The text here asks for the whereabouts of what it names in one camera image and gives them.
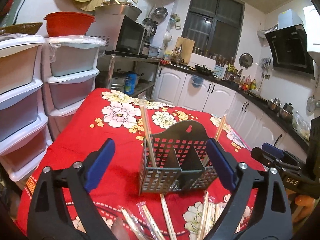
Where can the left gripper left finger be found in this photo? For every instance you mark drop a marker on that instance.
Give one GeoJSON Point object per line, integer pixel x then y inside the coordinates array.
{"type": "Point", "coordinates": [48, 216]}

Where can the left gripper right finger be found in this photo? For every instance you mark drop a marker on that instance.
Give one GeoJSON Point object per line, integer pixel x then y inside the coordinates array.
{"type": "Point", "coordinates": [271, 215]}

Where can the dark kitchen window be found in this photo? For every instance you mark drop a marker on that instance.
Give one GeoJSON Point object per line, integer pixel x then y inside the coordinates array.
{"type": "Point", "coordinates": [214, 26]}

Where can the right hand orange glove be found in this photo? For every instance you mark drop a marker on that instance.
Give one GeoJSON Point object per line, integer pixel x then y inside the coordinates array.
{"type": "Point", "coordinates": [303, 205]}

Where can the white base cabinets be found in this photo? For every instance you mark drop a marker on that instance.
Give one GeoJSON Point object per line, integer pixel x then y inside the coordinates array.
{"type": "Point", "coordinates": [251, 118]}

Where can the white drawer tower left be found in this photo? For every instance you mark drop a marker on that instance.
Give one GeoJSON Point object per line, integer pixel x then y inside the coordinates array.
{"type": "Point", "coordinates": [24, 125]}

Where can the white drawer tower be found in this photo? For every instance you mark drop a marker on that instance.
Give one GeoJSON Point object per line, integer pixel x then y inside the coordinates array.
{"type": "Point", "coordinates": [24, 125]}
{"type": "Point", "coordinates": [68, 72]}

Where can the grey perforated utensil caddy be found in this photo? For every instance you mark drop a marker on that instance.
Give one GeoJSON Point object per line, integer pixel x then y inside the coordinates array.
{"type": "Point", "coordinates": [174, 161]}

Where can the red floral tablecloth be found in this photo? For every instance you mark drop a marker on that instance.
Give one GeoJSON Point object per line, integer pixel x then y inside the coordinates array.
{"type": "Point", "coordinates": [111, 114]}

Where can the hanging steel pot lid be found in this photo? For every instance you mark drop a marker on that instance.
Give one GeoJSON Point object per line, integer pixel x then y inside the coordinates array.
{"type": "Point", "coordinates": [246, 60]}

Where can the black range hood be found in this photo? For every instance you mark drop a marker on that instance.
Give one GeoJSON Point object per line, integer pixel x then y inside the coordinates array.
{"type": "Point", "coordinates": [289, 51]}

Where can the black wok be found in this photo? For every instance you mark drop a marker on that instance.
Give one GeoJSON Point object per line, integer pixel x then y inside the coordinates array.
{"type": "Point", "coordinates": [203, 70]}

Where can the white drawer tower right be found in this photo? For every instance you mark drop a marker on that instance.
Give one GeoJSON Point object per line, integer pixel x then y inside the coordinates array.
{"type": "Point", "coordinates": [68, 72]}

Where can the blue bottle on shelf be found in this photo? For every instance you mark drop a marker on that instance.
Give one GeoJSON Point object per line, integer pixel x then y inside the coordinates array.
{"type": "Point", "coordinates": [130, 83]}

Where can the steel shelf rack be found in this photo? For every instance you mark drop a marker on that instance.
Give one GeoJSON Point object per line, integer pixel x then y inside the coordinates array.
{"type": "Point", "coordinates": [115, 70]}

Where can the wooden cutting board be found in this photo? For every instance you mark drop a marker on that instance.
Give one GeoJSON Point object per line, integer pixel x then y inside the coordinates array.
{"type": "Point", "coordinates": [187, 48]}

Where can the brown woven basket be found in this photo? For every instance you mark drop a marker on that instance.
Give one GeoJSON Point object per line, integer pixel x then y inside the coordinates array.
{"type": "Point", "coordinates": [22, 28]}

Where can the red plastic basin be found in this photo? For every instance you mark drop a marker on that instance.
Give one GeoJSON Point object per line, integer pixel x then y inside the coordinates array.
{"type": "Point", "coordinates": [68, 23]}

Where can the silver microwave oven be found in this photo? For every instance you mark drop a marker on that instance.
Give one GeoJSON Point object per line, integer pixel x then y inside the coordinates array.
{"type": "Point", "coordinates": [121, 34]}

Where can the steel tray on microwave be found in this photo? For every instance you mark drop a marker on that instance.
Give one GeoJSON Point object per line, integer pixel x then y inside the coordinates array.
{"type": "Point", "coordinates": [118, 9]}

